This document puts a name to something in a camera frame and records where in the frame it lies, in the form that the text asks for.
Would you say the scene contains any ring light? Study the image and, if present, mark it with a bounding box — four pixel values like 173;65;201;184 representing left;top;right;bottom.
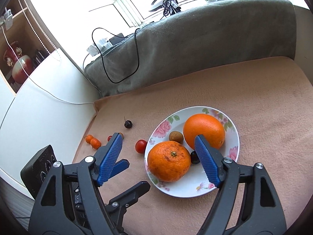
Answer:
149;0;181;19

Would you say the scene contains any black cable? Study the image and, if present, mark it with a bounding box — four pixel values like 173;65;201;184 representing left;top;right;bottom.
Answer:
91;27;141;84

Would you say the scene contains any floral white plate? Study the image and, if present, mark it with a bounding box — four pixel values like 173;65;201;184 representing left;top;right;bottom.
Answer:
143;106;240;199

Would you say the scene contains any dark cherry without stem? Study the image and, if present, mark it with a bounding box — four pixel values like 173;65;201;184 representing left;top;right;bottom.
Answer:
190;151;200;165

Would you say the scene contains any white cable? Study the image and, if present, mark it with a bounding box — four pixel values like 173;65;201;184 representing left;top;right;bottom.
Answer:
1;24;95;105

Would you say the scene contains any large cherry tomato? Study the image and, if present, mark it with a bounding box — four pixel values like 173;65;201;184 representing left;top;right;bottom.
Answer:
135;139;147;154

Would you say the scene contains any dark cherry with stem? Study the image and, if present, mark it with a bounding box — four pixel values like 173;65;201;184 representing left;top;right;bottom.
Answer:
124;118;133;129

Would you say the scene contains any small mandarin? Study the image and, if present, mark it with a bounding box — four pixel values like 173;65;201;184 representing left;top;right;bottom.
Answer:
90;138;102;150
84;134;94;144

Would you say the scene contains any grey green blanket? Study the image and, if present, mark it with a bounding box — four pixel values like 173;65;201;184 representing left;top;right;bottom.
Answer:
84;0;297;97

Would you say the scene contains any white power strip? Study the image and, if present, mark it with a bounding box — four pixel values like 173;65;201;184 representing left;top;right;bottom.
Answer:
87;38;113;57

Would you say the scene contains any spotted orange tangerine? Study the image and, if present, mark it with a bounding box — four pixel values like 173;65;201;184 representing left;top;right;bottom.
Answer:
147;141;191;183

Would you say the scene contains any red white vase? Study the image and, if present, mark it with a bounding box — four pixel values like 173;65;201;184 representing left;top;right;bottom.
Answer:
3;41;34;84

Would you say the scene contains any large smooth orange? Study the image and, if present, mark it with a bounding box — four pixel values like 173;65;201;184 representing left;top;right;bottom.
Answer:
183;114;225;150

